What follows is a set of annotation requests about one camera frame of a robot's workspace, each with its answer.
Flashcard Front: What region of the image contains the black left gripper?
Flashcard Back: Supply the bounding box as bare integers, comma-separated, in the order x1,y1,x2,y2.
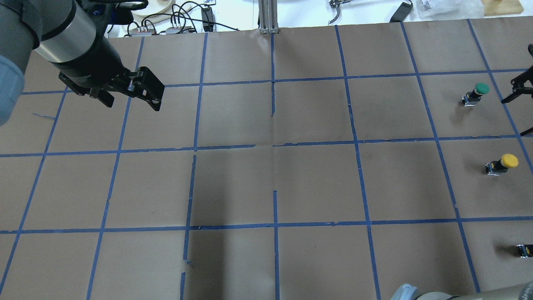
52,37,165,112

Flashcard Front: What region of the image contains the black power adapter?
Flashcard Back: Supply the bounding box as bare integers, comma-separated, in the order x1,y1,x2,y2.
389,0,413,23

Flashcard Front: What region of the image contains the green push button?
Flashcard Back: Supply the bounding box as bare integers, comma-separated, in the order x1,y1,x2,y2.
461,83,490,107

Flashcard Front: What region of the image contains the wooden cutting board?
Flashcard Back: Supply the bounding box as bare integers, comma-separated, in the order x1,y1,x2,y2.
481,0,524,17

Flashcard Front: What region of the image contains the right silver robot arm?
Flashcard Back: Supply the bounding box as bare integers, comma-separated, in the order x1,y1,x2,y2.
392,135,532,300

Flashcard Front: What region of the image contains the clear plastic bag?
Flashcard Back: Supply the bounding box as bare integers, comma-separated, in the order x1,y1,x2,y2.
414,0,485,19

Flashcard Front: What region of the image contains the red push button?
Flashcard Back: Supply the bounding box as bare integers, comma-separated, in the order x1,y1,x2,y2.
516,244,533,258

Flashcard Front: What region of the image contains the aluminium frame post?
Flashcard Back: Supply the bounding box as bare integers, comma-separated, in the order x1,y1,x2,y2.
258,0,279,34

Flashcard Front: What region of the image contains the beige tray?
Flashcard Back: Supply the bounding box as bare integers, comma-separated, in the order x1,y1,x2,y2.
132,0,192,25

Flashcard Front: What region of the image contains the yellow push button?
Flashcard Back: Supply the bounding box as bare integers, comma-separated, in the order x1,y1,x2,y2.
485,153,518,175

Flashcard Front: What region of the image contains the brown paper table mat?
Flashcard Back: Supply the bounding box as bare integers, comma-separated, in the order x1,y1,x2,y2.
1,17,532,300

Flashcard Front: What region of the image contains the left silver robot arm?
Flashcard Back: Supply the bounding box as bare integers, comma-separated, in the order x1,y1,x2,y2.
0,0,165,125

